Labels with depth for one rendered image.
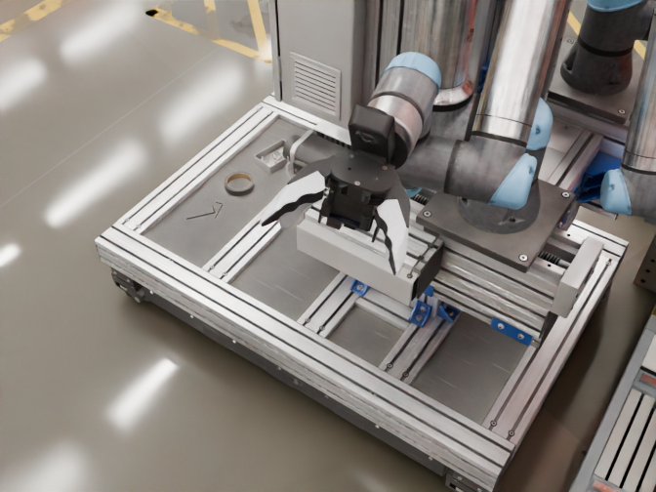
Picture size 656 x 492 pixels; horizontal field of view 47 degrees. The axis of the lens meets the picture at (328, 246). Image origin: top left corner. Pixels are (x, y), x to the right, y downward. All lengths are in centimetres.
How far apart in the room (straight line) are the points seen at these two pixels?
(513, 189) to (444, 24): 31
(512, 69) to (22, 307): 179
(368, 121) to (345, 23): 73
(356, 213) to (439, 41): 43
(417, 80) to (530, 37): 16
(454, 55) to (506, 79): 22
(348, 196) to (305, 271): 127
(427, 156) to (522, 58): 17
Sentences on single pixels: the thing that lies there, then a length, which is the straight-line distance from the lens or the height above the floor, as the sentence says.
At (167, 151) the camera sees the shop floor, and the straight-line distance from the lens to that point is 284.
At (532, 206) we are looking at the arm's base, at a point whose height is 86.
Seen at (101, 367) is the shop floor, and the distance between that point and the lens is 226.
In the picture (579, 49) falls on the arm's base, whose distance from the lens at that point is 176.
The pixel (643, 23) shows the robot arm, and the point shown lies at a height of 99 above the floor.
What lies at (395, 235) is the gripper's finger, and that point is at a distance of 79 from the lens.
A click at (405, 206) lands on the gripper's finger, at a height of 123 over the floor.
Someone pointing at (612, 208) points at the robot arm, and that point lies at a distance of 137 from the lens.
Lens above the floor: 181
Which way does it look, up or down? 48 degrees down
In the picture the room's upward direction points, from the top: straight up
